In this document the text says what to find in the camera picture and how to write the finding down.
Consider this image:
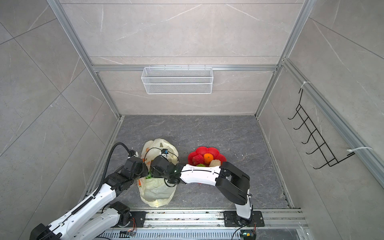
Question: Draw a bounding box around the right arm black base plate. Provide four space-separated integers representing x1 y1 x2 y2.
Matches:
223 211 265 228

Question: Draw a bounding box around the white zip tie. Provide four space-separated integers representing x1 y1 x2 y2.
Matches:
347 147 373 153

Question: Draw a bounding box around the cream plastic bag orange print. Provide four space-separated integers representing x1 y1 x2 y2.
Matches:
138 139 179 208

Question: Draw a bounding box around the red flower-shaped plastic bowl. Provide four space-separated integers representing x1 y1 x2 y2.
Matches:
188 147 227 167

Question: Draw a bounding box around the black wire hook rack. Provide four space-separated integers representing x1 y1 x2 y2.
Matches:
288 89 355 170

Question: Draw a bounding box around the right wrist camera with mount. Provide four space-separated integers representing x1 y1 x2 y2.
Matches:
161 149 169 157

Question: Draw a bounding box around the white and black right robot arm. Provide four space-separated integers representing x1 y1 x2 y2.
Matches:
150 156 253 221

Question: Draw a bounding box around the white wire mesh basket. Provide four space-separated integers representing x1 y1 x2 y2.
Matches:
141 67 214 95

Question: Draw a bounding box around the aluminium rail base frame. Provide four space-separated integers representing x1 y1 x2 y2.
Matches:
93 209 313 240

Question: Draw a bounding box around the orange fake fruit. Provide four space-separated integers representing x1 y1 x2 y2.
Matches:
203 153 214 165

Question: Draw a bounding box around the beige fake fruit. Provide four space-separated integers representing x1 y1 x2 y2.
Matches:
209 160 222 168

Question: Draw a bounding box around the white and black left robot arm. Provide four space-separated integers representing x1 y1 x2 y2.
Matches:
30 156 148 240

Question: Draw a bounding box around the red fake fruit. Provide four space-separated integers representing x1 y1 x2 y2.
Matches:
192 154 205 166

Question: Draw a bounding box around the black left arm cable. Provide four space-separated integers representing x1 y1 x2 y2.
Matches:
92 142 136 196

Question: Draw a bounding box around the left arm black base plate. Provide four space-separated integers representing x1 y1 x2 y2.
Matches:
118 211 147 229

